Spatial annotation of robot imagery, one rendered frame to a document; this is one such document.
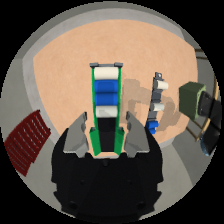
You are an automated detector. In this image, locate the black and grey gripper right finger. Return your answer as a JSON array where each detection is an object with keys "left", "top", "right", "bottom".
[{"left": 124, "top": 111, "right": 164, "bottom": 183}]

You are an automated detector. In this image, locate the blue plastic bar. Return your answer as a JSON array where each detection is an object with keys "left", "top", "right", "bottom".
[
  {"left": 95, "top": 93, "right": 118, "bottom": 106},
  {"left": 94, "top": 80, "right": 118, "bottom": 93},
  {"left": 146, "top": 120, "right": 159, "bottom": 129},
  {"left": 148, "top": 128, "right": 156, "bottom": 134}
]

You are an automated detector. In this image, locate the white plastic bar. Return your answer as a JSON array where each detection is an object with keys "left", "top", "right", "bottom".
[
  {"left": 96, "top": 106, "right": 117, "bottom": 117},
  {"left": 153, "top": 80, "right": 168, "bottom": 90},
  {"left": 94, "top": 67, "right": 118, "bottom": 80},
  {"left": 150, "top": 103, "right": 164, "bottom": 111}
]

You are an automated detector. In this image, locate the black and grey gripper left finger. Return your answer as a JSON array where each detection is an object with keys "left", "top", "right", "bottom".
[{"left": 51, "top": 112, "right": 89, "bottom": 183}]

